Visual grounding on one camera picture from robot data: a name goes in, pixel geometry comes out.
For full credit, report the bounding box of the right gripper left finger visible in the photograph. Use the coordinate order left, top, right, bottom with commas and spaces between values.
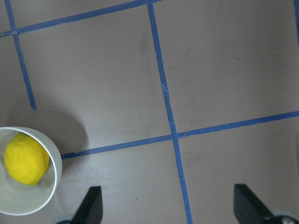
71, 186, 103, 224

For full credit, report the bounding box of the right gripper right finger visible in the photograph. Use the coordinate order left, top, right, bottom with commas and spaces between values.
234, 184, 278, 224

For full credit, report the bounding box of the yellow lemon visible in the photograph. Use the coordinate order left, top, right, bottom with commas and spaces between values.
4, 133, 50, 186

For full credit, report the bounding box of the white deep bowl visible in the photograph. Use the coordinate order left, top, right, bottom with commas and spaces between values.
0, 127, 62, 216

